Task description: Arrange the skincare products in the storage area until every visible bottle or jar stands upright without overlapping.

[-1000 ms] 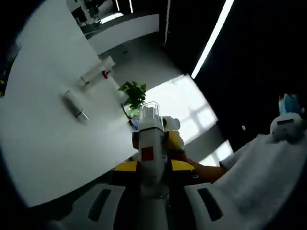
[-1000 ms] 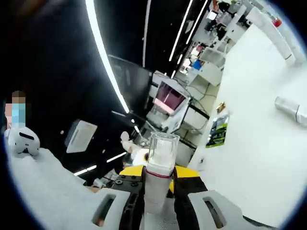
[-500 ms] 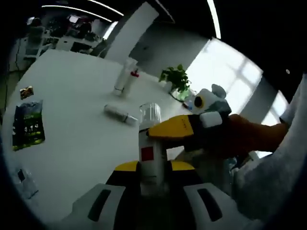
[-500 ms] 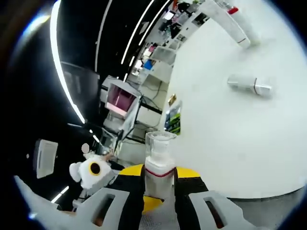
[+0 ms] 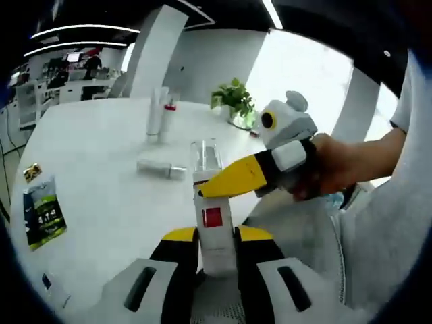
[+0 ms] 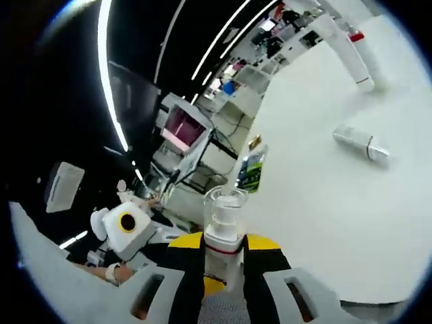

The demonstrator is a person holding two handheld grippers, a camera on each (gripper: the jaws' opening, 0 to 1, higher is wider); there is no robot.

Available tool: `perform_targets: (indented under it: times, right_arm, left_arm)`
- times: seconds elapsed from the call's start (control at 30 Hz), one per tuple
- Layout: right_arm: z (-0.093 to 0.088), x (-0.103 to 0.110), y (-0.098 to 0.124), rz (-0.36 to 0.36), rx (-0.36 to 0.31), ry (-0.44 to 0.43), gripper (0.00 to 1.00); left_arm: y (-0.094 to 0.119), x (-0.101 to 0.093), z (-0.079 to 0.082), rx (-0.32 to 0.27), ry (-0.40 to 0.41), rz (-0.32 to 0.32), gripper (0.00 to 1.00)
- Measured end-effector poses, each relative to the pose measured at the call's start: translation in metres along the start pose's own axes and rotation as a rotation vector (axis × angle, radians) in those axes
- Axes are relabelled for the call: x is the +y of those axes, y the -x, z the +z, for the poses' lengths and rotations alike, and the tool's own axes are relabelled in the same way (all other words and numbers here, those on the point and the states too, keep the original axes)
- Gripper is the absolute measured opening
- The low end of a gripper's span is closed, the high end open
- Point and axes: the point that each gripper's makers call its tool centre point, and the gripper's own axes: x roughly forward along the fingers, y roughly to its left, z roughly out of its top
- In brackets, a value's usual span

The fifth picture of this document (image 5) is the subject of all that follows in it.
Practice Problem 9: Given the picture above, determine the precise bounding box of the glass vase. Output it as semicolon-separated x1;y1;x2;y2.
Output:
229;113;254;131

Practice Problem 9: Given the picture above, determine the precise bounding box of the white skincare tube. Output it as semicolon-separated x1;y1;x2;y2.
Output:
145;86;170;138

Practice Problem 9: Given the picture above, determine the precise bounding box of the green skincare sachet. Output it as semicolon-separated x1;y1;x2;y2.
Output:
22;175;68;252

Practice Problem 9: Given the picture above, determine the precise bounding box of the clear skincare sachet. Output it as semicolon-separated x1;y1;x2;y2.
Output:
40;271;72;310

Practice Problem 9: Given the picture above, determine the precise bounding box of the gold skincare sachet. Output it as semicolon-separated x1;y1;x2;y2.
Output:
22;162;44;183

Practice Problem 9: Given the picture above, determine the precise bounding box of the grey mesh chair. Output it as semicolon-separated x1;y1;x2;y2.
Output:
192;197;348;324

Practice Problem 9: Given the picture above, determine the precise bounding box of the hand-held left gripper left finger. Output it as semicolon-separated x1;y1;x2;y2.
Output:
101;227;199;324

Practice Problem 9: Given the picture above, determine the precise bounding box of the green potted plant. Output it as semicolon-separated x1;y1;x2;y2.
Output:
209;77;256;131

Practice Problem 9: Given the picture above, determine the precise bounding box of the person's right hand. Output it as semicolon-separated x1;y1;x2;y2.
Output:
290;133;367;203

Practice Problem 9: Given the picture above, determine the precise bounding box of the person's grey clothing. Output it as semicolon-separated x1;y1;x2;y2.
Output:
337;43;432;318

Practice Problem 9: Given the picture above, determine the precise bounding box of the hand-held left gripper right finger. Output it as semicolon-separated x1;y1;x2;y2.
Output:
234;224;350;324

